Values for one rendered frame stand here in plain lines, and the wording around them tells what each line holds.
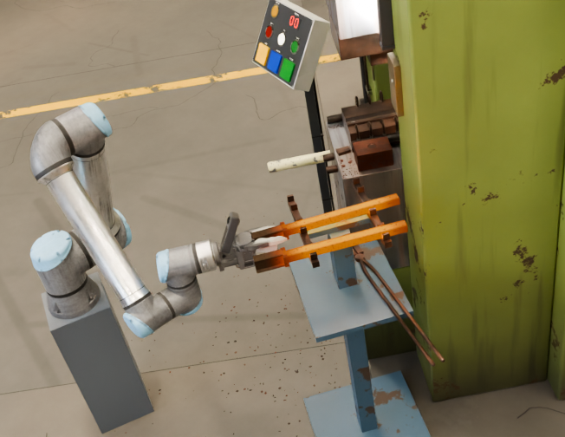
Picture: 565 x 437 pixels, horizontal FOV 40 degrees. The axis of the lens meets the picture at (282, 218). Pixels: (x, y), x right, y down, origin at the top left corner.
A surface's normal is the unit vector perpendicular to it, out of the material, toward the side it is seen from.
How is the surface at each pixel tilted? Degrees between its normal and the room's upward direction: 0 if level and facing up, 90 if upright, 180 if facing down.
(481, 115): 90
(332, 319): 0
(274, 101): 0
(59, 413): 0
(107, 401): 90
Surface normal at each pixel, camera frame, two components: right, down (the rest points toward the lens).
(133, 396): 0.39, 0.52
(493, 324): 0.11, 0.61
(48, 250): -0.22, -0.73
